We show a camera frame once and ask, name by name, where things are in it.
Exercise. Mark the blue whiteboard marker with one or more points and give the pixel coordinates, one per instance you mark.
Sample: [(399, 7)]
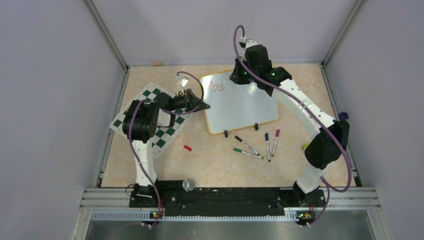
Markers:
[(267, 142)]

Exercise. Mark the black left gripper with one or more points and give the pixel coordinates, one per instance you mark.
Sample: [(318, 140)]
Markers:
[(190, 100)]

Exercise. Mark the grey round knob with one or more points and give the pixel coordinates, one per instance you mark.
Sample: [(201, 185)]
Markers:
[(188, 185)]

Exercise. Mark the green whiteboard marker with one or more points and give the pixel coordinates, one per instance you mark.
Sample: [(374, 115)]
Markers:
[(247, 153)]

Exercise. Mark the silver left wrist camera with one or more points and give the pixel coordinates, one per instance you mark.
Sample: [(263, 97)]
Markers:
[(182, 81)]

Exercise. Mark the yellow framed whiteboard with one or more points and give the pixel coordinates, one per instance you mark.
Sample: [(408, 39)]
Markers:
[(234, 106)]

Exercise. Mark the purple whiteboard marker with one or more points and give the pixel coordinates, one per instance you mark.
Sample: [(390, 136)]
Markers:
[(277, 133)]

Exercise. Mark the black whiteboard marker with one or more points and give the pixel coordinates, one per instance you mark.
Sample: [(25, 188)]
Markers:
[(248, 146)]

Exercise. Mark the red marker cap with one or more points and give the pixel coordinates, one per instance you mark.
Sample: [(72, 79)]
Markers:
[(187, 148)]

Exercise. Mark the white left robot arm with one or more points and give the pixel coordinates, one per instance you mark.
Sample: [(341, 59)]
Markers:
[(146, 176)]

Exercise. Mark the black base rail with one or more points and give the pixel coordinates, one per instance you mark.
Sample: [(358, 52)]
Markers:
[(222, 201)]

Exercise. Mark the purple block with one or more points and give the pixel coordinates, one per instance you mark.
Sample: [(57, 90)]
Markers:
[(343, 116)]

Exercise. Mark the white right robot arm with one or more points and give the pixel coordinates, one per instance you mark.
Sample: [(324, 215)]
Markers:
[(329, 137)]

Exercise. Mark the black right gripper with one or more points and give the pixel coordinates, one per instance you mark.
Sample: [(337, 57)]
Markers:
[(236, 77)]

